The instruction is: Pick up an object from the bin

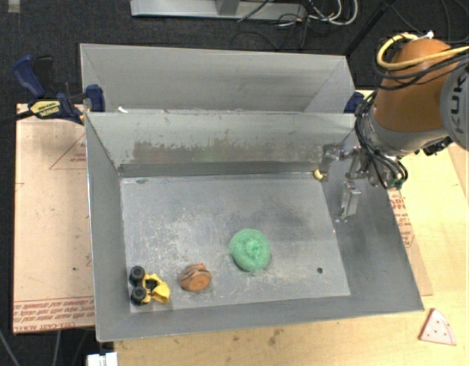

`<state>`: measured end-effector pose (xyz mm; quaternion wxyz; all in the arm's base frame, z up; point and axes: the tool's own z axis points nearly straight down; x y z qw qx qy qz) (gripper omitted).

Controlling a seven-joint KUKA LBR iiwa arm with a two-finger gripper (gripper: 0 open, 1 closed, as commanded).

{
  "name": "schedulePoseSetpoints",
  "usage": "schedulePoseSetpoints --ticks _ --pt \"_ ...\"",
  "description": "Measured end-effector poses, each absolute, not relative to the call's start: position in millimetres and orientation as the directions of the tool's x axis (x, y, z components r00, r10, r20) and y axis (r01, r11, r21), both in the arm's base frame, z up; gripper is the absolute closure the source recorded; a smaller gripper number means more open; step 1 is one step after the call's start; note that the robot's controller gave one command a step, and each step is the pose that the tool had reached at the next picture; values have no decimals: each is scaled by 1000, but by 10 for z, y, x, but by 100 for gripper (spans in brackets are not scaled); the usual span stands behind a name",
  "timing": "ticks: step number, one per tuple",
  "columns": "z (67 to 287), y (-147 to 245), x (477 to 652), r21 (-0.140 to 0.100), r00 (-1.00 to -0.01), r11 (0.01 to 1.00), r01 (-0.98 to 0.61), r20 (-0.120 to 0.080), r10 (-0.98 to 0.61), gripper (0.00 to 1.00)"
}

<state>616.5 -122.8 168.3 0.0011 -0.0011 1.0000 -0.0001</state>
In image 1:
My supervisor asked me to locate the yellow toy truck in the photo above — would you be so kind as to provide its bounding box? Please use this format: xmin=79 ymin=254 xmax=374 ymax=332
xmin=127 ymin=265 xmax=172 ymax=307

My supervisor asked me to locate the green mesh scouring pad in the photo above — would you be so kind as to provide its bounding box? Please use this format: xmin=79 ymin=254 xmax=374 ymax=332
xmin=228 ymin=227 xmax=272 ymax=274

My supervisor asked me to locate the grey metal bin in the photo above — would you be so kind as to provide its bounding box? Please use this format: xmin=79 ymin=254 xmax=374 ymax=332
xmin=79 ymin=43 xmax=426 ymax=344

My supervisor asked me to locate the brown round wooden toy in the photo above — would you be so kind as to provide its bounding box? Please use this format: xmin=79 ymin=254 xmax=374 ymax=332
xmin=178 ymin=262 xmax=214 ymax=294

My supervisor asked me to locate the black cylinder on white bracket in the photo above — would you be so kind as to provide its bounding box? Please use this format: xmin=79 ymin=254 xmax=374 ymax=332
xmin=422 ymin=135 xmax=455 ymax=157

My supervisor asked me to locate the brown cardboard board red print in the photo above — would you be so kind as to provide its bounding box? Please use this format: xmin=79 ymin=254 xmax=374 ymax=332
xmin=11 ymin=102 xmax=435 ymax=336

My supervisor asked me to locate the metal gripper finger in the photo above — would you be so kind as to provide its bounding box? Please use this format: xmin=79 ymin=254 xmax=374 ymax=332
xmin=335 ymin=180 xmax=363 ymax=224
xmin=313 ymin=142 xmax=348 ymax=182

